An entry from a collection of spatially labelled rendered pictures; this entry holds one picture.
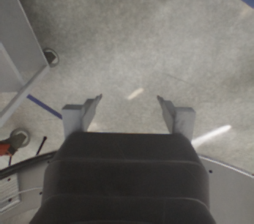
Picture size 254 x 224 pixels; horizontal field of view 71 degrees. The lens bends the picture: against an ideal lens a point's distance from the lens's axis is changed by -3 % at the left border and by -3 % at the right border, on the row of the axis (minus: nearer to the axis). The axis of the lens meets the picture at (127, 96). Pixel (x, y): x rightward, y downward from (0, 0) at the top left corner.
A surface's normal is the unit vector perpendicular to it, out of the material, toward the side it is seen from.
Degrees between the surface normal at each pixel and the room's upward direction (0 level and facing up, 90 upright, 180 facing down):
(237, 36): 0
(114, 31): 0
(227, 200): 90
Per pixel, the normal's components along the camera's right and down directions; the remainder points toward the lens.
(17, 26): -0.15, 0.65
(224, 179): -0.15, -0.76
